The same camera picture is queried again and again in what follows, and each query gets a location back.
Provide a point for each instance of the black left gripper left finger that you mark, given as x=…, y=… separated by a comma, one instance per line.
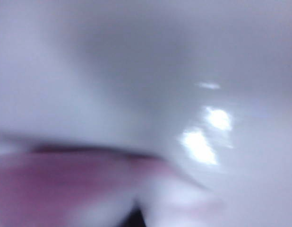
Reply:
x=127, y=222

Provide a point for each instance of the white wet wipe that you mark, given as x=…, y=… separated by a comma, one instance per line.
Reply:
x=65, y=184

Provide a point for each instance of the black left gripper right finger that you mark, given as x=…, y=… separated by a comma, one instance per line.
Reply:
x=138, y=218

